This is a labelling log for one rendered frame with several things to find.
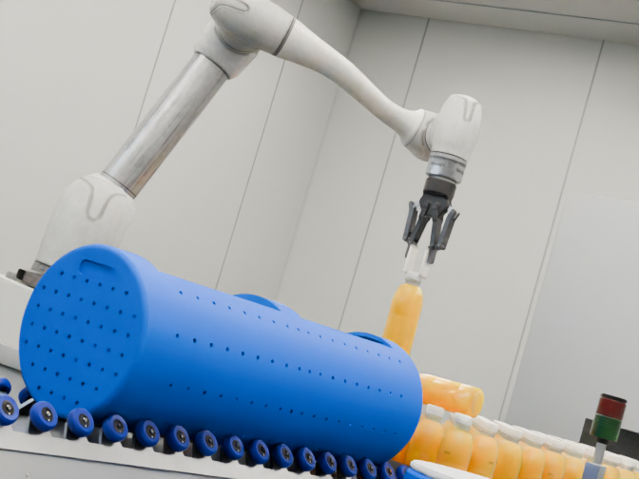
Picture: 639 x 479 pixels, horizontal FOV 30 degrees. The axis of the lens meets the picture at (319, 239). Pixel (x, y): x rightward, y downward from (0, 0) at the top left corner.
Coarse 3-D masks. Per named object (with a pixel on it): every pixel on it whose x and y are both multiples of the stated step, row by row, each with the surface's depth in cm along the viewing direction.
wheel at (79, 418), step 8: (80, 408) 180; (72, 416) 178; (80, 416) 179; (88, 416) 181; (72, 424) 178; (80, 424) 178; (88, 424) 180; (72, 432) 178; (80, 432) 178; (88, 432) 179
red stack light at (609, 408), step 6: (600, 402) 274; (606, 402) 272; (612, 402) 272; (618, 402) 272; (600, 408) 273; (606, 408) 272; (612, 408) 271; (618, 408) 272; (624, 408) 272; (600, 414) 276; (606, 414) 272; (612, 414) 271; (618, 414) 272
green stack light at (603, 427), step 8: (600, 416) 272; (592, 424) 274; (600, 424) 272; (608, 424) 271; (616, 424) 271; (592, 432) 273; (600, 432) 271; (608, 432) 271; (616, 432) 272; (616, 440) 272
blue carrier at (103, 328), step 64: (64, 256) 196; (128, 256) 189; (64, 320) 192; (128, 320) 184; (192, 320) 192; (256, 320) 208; (64, 384) 189; (128, 384) 182; (192, 384) 193; (256, 384) 205; (320, 384) 220; (384, 384) 239; (320, 448) 232; (384, 448) 246
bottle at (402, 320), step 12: (408, 288) 279; (396, 300) 279; (408, 300) 278; (420, 300) 280; (396, 312) 279; (408, 312) 278; (420, 312) 280; (396, 324) 278; (408, 324) 278; (384, 336) 280; (396, 336) 278; (408, 336) 278; (408, 348) 279
